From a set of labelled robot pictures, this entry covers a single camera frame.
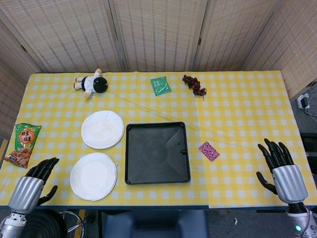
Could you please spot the chrome stool frame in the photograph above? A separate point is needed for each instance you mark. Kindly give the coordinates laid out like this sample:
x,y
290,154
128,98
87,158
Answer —
x,y
76,226

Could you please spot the black square plastic tray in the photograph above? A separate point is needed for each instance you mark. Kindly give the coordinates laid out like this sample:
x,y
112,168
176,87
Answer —
x,y
153,153

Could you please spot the beige woven folding screen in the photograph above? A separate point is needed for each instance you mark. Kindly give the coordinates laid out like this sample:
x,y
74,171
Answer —
x,y
158,32

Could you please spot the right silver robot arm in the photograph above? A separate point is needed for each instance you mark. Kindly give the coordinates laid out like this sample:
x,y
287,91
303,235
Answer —
x,y
301,219

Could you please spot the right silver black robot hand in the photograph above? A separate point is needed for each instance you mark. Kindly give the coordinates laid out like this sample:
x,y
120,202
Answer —
x,y
289,182

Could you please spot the plush doll black head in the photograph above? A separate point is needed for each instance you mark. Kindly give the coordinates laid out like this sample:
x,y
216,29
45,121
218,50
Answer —
x,y
99,84

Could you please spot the dark blue-grey chair seat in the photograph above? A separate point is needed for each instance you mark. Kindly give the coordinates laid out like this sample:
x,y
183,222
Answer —
x,y
153,224

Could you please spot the white paper scrap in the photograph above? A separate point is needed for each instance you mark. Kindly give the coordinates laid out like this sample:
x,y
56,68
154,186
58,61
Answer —
x,y
236,221

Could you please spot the dark red grape bunch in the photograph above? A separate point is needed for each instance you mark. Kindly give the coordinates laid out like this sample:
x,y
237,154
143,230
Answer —
x,y
194,84

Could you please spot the white power adapter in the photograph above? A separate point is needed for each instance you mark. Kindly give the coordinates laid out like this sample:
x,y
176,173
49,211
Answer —
x,y
303,100

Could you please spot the purple patterned packet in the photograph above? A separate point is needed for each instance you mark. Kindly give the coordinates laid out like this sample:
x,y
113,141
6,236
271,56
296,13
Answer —
x,y
209,151

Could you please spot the green snack bag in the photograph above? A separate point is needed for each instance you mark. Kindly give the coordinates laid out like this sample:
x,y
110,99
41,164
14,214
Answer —
x,y
24,143

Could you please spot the green sachet packet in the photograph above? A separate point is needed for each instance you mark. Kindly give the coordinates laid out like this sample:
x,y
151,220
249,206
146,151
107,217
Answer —
x,y
160,86

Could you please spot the black box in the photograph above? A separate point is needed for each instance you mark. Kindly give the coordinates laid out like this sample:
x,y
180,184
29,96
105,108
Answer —
x,y
309,142

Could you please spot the yellow white checked tablecloth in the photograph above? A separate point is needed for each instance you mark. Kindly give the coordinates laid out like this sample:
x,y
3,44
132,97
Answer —
x,y
235,111

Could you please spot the black round base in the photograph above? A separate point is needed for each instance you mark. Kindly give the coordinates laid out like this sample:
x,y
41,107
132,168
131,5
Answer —
x,y
42,225

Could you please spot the white paper plate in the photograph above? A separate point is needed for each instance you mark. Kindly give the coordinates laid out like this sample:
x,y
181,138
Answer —
x,y
92,177

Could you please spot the white paper plate notched rim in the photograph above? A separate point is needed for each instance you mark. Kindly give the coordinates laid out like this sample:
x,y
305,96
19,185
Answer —
x,y
102,129

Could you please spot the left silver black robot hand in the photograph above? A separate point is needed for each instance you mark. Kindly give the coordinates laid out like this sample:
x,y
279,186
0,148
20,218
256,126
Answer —
x,y
26,192

